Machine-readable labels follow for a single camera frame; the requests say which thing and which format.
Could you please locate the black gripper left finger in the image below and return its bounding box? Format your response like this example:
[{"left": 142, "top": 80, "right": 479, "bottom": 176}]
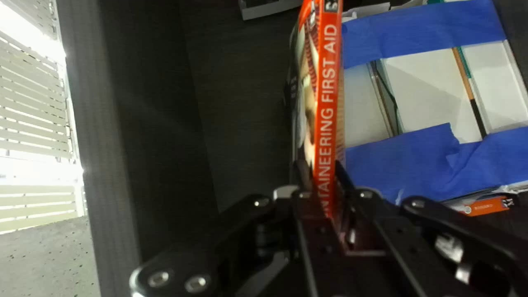
[{"left": 129, "top": 189, "right": 307, "bottom": 297}]

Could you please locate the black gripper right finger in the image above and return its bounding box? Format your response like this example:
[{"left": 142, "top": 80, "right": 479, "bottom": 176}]
[{"left": 335, "top": 163, "right": 528, "bottom": 297}]

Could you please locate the orange first aid book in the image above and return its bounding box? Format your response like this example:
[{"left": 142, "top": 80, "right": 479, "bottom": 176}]
[{"left": 292, "top": 0, "right": 343, "bottom": 219}]

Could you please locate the orange thin book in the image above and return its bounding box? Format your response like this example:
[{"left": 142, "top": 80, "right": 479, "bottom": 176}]
[{"left": 451, "top": 194, "right": 517, "bottom": 217}]

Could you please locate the stacked white boxes blue tape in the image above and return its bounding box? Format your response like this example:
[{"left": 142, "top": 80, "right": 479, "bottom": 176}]
[{"left": 342, "top": 0, "right": 528, "bottom": 202}]

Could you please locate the black shelving unit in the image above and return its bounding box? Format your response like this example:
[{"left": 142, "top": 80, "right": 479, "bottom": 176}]
[{"left": 56, "top": 0, "right": 294, "bottom": 297}]

